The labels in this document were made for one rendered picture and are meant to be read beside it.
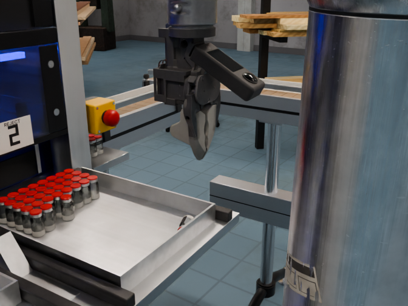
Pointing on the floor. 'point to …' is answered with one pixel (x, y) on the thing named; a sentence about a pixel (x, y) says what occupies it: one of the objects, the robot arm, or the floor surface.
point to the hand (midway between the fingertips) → (204, 153)
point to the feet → (262, 291)
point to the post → (70, 91)
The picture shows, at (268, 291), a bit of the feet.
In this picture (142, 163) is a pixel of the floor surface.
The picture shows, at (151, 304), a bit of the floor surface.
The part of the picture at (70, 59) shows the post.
